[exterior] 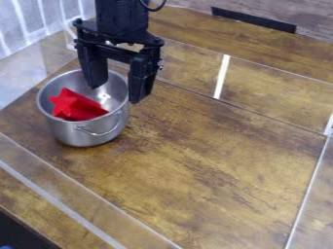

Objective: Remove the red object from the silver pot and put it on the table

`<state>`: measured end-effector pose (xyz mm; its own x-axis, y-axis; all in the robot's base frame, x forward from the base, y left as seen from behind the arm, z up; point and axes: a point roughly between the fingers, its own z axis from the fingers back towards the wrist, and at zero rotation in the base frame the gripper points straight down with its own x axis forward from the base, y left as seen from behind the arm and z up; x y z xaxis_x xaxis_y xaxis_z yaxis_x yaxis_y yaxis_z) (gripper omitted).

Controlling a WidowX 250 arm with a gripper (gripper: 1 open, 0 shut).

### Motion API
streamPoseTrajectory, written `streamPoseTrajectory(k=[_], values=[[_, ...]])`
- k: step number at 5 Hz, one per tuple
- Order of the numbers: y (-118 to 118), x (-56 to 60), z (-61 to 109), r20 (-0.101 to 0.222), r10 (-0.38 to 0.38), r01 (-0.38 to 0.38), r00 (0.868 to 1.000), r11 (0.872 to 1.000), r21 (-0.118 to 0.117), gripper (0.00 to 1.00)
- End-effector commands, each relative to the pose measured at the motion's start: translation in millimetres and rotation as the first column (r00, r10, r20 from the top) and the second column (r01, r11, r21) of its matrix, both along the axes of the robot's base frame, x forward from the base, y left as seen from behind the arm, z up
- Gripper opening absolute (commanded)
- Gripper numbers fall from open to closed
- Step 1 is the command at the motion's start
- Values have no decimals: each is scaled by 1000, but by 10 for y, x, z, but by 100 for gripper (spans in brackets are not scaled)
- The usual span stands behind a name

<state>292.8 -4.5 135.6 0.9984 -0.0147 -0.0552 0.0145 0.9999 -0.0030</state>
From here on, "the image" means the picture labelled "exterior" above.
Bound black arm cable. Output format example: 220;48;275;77
138;0;167;13

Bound red star-shaped block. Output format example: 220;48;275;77
49;88;108;122

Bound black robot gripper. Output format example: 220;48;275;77
72;0;166;104

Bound silver metal pot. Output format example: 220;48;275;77
36;70;128;147

